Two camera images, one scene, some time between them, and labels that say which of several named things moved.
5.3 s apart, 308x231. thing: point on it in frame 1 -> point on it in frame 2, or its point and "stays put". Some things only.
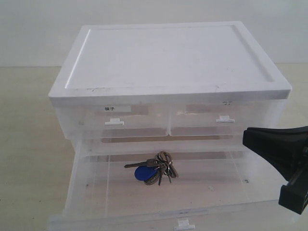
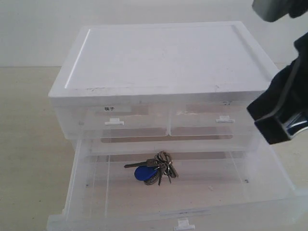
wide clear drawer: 172,185 stays put
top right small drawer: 208,119 stays put
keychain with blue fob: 150,170 stays put
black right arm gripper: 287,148 -> 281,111
